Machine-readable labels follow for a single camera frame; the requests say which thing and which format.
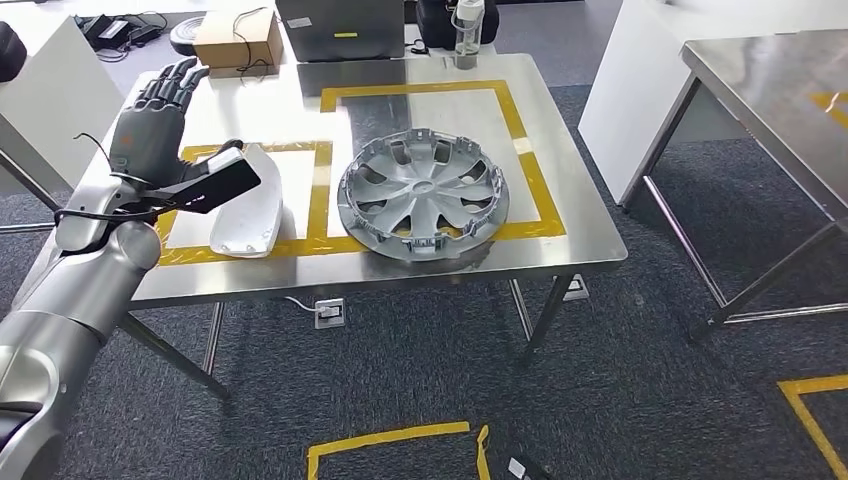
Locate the brown cardboard box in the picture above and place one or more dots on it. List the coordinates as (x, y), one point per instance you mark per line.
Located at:
(235, 40)

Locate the steel floor outlet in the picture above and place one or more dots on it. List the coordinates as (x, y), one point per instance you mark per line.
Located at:
(329, 312)
(576, 288)

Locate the black bulky object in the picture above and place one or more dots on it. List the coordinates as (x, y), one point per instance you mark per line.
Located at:
(10, 50)

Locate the black desktop device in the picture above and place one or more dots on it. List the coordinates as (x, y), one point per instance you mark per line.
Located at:
(112, 32)

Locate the white partition panel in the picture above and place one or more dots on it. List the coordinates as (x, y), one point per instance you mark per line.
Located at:
(636, 99)
(53, 99)

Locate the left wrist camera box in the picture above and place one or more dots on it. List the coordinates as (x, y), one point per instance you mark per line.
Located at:
(218, 182)

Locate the black rounded object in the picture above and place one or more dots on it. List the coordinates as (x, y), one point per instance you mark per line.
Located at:
(437, 23)

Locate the clear glass bottle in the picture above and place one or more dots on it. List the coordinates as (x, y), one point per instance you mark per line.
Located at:
(467, 33)

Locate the white round device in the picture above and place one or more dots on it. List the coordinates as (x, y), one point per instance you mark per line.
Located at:
(185, 33)

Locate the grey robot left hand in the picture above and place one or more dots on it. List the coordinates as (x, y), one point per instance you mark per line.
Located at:
(149, 132)

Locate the silver wheel hubcap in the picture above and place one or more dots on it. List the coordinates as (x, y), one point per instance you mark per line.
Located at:
(424, 192)

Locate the stainless steel workbench table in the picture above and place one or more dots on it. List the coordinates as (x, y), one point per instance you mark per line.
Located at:
(397, 265)
(782, 99)

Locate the white curved plastic part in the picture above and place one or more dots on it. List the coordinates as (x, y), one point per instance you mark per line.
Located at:
(248, 212)

